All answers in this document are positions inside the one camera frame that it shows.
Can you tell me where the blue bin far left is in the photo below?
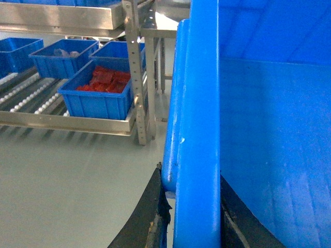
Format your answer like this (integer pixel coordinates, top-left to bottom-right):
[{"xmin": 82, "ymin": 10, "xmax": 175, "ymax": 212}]
[{"xmin": 1, "ymin": 37, "xmax": 44, "ymax": 79}]

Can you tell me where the blue bin behind red parts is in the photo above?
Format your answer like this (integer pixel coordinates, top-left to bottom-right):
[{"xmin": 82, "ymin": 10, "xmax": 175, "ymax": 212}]
[{"xmin": 89, "ymin": 41, "xmax": 130, "ymax": 72}]

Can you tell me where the red parts pile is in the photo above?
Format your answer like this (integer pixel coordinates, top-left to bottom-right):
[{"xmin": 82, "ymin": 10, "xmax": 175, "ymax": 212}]
[{"xmin": 76, "ymin": 66, "xmax": 131, "ymax": 94}]

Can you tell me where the steel roller shelf rack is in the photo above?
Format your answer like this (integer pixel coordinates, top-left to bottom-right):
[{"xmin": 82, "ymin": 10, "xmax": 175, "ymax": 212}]
[{"xmin": 1, "ymin": 1, "xmax": 190, "ymax": 145}]

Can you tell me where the blue bin with grey item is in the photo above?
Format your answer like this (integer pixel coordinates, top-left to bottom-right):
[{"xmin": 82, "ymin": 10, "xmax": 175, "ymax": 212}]
[{"xmin": 29, "ymin": 39, "xmax": 99, "ymax": 79}]

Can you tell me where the large blue plastic crate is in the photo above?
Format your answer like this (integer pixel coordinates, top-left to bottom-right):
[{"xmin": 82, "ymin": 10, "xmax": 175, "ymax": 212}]
[{"xmin": 162, "ymin": 1, "xmax": 330, "ymax": 247}]

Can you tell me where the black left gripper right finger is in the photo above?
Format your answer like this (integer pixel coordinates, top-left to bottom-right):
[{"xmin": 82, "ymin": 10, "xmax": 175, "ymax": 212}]
[{"xmin": 221, "ymin": 177, "xmax": 284, "ymax": 247}]

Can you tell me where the blue bin with red parts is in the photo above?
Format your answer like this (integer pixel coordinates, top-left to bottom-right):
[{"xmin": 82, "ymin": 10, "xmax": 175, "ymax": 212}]
[{"xmin": 58, "ymin": 60, "xmax": 133, "ymax": 120}]

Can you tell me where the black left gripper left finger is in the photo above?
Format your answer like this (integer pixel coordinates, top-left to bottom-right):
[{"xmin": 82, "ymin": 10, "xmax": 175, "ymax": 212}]
[{"xmin": 109, "ymin": 162, "xmax": 172, "ymax": 247}]

